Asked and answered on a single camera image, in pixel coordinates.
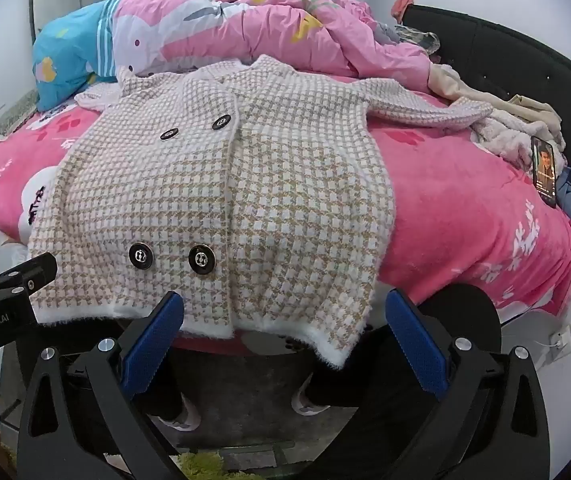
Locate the orange red cloth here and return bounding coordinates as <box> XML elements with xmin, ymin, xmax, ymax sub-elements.
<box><xmin>390</xmin><ymin>0</ymin><xmax>414</xmax><ymax>24</ymax></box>

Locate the white pink shoe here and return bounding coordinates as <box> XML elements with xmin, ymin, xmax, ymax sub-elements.
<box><xmin>158</xmin><ymin>395</ymin><xmax>202</xmax><ymax>432</ymax></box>
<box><xmin>291</xmin><ymin>377</ymin><xmax>331</xmax><ymax>416</ymax></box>

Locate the green fuzzy slipper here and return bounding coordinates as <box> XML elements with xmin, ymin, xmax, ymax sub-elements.
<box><xmin>172</xmin><ymin>452</ymin><xmax>228</xmax><ymax>480</ymax></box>

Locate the person's left leg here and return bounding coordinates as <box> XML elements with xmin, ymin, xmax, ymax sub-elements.
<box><xmin>135</xmin><ymin>345</ymin><xmax>201</xmax><ymax>421</ymax></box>

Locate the pink blue rabbit print duvet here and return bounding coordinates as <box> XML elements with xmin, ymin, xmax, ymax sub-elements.
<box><xmin>32</xmin><ymin>0</ymin><xmax>433</xmax><ymax>111</ymax></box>

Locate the black smartphone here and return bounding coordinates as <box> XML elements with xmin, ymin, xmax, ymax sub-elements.
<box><xmin>530</xmin><ymin>135</ymin><xmax>559</xmax><ymax>209</ymax></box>

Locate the black bed headboard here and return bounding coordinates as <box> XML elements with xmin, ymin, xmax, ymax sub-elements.
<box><xmin>400</xmin><ymin>4</ymin><xmax>571</xmax><ymax>286</ymax></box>

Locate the white wall socket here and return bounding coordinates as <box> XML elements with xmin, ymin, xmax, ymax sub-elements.
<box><xmin>547</xmin><ymin>324</ymin><xmax>571</xmax><ymax>362</ymax></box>

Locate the beige white houndstooth jacket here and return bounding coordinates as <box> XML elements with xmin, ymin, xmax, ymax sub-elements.
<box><xmin>28</xmin><ymin>55</ymin><xmax>495</xmax><ymax>370</ymax></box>

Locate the person's leg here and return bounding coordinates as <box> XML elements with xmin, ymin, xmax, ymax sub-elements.
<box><xmin>305</xmin><ymin>330</ymin><xmax>421</xmax><ymax>411</ymax></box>
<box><xmin>135</xmin><ymin>345</ymin><xmax>201</xmax><ymax>421</ymax></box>

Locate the grey patterned cloth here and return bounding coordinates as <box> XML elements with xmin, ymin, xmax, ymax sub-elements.
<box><xmin>375</xmin><ymin>22</ymin><xmax>441</xmax><ymax>56</ymax></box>

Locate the person's right leg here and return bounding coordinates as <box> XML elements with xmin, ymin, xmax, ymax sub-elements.
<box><xmin>305</xmin><ymin>330</ymin><xmax>421</xmax><ymax>411</ymax></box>

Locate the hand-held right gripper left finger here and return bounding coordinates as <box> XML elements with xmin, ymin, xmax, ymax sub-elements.
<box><xmin>18</xmin><ymin>290</ymin><xmax>186</xmax><ymax>480</ymax></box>

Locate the pink flower print blanket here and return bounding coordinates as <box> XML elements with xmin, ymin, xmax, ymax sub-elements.
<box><xmin>0</xmin><ymin>77</ymin><xmax>571</xmax><ymax>356</ymax></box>

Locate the beige garment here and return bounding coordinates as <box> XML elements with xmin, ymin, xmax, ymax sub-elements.
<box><xmin>428</xmin><ymin>62</ymin><xmax>566</xmax><ymax>151</ymax></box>

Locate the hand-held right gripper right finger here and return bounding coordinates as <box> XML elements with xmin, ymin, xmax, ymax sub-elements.
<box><xmin>384</xmin><ymin>287</ymin><xmax>553</xmax><ymax>480</ymax></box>

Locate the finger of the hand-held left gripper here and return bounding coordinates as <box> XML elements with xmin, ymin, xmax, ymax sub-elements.
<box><xmin>0</xmin><ymin>252</ymin><xmax>59</xmax><ymax>293</ymax></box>

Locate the cream fluffy garment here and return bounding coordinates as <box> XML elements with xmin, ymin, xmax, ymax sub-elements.
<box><xmin>470</xmin><ymin>107</ymin><xmax>566</xmax><ymax>171</ymax></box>

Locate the grey patterned mattress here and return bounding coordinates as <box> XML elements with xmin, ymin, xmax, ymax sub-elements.
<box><xmin>0</xmin><ymin>87</ymin><xmax>41</xmax><ymax>141</ymax></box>

